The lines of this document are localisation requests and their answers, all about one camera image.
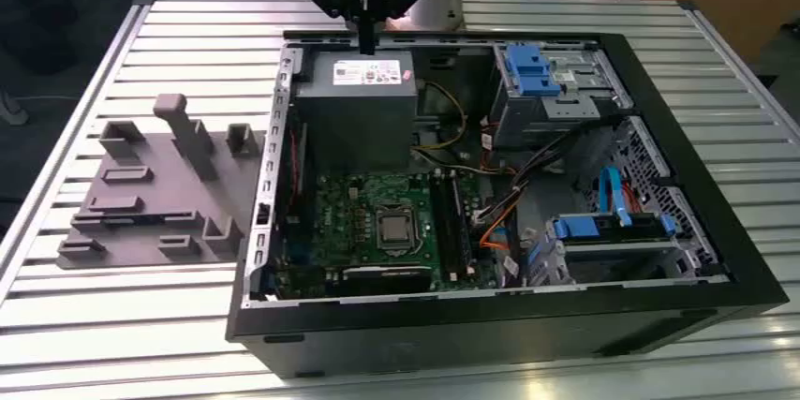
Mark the orange flat wire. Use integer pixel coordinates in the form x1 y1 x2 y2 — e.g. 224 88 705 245
477 210 521 251

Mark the white desk foot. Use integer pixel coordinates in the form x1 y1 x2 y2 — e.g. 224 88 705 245
0 85 30 127

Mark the black open PC case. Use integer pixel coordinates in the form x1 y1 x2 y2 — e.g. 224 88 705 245
224 29 790 380

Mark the blue flat wire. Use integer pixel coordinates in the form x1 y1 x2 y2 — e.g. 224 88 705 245
597 166 633 227

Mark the blue drive latch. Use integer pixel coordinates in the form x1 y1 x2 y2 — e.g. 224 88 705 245
506 43 562 98

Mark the black RAM slot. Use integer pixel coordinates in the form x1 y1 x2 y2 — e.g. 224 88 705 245
429 170 454 279
446 170 470 279

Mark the yellow wire bundle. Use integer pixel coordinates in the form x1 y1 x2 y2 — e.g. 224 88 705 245
410 80 470 152

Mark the silver CPU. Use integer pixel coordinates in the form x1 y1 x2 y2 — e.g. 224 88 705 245
376 215 414 245

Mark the orange black wire bundle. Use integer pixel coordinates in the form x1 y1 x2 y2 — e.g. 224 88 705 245
480 156 521 176

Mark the grey power supply unit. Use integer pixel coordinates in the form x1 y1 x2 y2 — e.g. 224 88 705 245
292 51 418 176

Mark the grey parts rack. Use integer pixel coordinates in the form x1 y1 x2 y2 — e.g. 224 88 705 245
53 93 264 271

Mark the hard disk in blue carrier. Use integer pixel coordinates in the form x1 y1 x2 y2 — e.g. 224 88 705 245
552 212 677 245

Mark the green motherboard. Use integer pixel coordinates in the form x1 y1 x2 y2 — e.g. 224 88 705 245
273 170 501 299

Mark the black cable bundle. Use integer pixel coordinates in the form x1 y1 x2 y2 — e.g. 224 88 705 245
478 117 621 232

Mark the silver drive cage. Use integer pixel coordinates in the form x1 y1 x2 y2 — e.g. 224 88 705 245
490 41 633 149

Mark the black graphics card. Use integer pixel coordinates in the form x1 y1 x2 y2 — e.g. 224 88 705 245
340 264 434 297

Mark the black white wire bundle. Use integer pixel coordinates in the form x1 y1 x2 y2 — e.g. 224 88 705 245
410 149 521 177

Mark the silver disk bay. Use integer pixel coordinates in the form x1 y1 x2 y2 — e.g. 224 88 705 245
517 212 732 287

